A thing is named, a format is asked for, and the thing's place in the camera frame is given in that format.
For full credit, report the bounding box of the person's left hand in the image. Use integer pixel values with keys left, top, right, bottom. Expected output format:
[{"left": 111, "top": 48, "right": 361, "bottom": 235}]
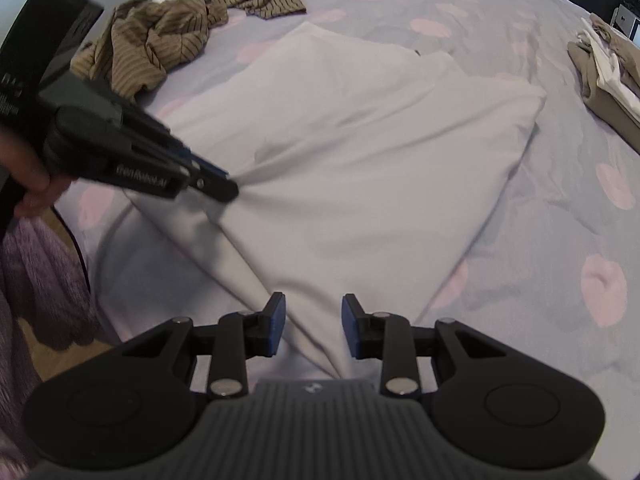
[{"left": 0, "top": 125, "right": 74, "bottom": 219}]

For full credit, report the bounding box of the white shirt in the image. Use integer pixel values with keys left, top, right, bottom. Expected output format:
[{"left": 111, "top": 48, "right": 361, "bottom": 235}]
[{"left": 92, "top": 21, "right": 549, "bottom": 382}]

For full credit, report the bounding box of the bed with pink dotted sheet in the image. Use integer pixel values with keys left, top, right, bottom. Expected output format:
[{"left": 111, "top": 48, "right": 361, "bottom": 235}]
[{"left": 50, "top": 0, "right": 640, "bottom": 480}]

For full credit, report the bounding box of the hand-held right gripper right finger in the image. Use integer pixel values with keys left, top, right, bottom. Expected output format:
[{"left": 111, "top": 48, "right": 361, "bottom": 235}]
[{"left": 341, "top": 293, "right": 512, "bottom": 401}]

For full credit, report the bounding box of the white drawer unit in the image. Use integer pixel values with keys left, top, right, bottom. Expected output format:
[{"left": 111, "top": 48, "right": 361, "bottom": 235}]
[{"left": 610, "top": 2, "right": 640, "bottom": 44}]

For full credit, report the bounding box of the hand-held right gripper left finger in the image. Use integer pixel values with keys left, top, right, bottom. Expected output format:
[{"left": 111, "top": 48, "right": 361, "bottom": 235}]
[{"left": 120, "top": 291, "right": 287, "bottom": 402}]

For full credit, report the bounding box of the purple fuzzy garment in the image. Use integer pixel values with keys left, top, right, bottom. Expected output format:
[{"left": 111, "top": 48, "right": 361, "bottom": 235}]
[{"left": 0, "top": 216, "right": 102, "bottom": 467}]

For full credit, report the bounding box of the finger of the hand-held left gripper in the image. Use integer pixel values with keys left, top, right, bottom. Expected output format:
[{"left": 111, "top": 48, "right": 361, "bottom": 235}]
[
  {"left": 122, "top": 105, "right": 231, "bottom": 180},
  {"left": 186, "top": 172, "right": 240, "bottom": 205}
]

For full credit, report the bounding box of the pile of folded clothes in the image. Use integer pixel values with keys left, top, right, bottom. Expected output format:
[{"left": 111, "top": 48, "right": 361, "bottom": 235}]
[{"left": 566, "top": 12, "right": 640, "bottom": 147}]

